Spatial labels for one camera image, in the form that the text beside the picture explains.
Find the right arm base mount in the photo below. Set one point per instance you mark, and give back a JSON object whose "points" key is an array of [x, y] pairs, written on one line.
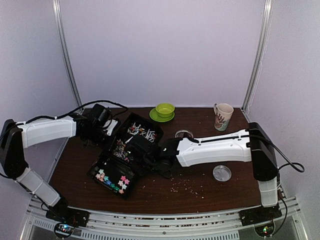
{"points": [[262, 218]]}

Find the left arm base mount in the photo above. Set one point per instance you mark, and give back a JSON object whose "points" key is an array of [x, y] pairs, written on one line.
{"points": [[67, 218]]}

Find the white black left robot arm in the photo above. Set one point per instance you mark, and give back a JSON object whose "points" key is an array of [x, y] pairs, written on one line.
{"points": [[95, 127]]}

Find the left aluminium frame post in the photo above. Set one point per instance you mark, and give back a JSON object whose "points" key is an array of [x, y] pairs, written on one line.
{"points": [[65, 53]]}

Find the front aluminium rail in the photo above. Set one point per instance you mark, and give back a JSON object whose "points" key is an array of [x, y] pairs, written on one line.
{"points": [[221, 225]]}

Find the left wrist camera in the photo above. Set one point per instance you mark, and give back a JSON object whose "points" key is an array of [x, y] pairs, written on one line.
{"points": [[111, 126]]}

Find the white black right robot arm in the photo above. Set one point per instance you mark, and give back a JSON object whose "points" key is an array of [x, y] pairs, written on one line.
{"points": [[246, 145]]}

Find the black three-compartment candy tray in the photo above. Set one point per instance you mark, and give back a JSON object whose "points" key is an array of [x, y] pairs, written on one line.
{"points": [[119, 167]]}

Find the right aluminium frame post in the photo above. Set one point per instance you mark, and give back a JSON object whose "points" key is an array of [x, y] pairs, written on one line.
{"points": [[257, 64]]}

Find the aluminium frame post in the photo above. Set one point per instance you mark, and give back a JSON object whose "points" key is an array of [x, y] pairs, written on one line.
{"points": [[65, 53], [257, 64]]}

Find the clear plastic jar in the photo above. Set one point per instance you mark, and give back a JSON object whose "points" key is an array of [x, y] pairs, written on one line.
{"points": [[184, 133]]}

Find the silver jar lid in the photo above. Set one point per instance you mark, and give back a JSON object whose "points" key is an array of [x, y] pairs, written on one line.
{"points": [[222, 173]]}

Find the coral pattern ceramic mug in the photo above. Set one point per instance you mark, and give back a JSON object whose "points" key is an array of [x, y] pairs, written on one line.
{"points": [[223, 113]]}

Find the green bowl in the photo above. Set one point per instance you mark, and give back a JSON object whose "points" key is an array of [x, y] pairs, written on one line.
{"points": [[165, 110]]}

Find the green saucer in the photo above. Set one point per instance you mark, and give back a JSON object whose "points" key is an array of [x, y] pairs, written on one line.
{"points": [[153, 114]]}

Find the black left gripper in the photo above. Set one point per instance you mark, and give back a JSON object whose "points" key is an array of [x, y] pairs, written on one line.
{"points": [[108, 145]]}

